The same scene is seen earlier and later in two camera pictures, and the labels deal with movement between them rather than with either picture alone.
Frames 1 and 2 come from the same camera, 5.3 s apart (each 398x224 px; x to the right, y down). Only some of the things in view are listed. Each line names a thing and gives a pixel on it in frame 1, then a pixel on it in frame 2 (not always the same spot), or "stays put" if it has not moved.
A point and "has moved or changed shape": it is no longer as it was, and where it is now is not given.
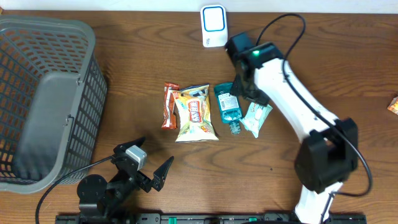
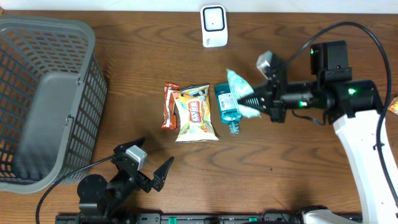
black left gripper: [144, 183] stays put
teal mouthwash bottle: [229, 106] stays put
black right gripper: [262, 97] -> [273, 101]
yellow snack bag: [196, 123] stays put
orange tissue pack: [393, 106] stays put
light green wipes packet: [255, 117] has moved or changed shape
